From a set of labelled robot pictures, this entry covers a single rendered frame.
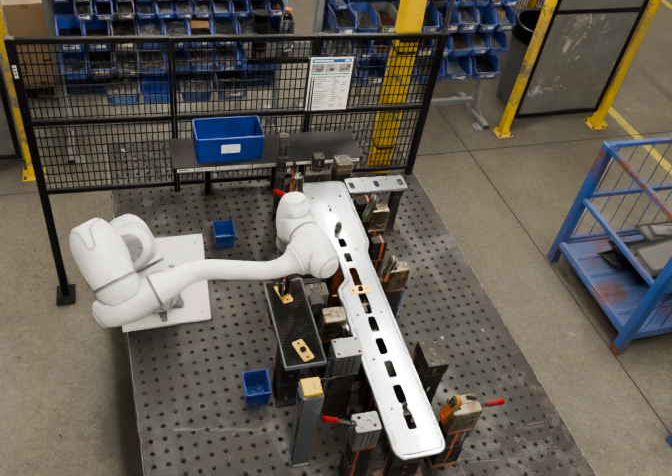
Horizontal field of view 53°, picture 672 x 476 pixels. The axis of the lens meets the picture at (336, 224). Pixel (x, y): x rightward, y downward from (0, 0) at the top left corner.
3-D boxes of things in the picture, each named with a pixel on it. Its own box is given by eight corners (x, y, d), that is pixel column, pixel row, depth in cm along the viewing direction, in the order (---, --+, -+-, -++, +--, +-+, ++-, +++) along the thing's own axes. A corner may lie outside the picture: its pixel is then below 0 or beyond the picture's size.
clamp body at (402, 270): (400, 326, 291) (416, 272, 267) (373, 330, 287) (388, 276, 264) (393, 310, 297) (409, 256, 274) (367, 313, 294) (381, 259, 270)
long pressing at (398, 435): (456, 450, 219) (457, 448, 218) (392, 463, 212) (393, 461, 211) (343, 180, 313) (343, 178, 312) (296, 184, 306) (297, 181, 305)
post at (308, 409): (311, 464, 239) (325, 397, 209) (290, 468, 237) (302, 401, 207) (306, 445, 244) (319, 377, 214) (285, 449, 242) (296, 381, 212)
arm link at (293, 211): (268, 227, 215) (287, 253, 208) (271, 190, 205) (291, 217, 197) (297, 218, 220) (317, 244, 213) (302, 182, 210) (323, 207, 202)
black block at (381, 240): (382, 289, 305) (394, 244, 286) (360, 292, 302) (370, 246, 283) (376, 276, 311) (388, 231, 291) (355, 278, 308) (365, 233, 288)
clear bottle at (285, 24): (293, 52, 305) (297, 11, 292) (279, 52, 303) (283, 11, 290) (290, 45, 310) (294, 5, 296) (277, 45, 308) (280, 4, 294)
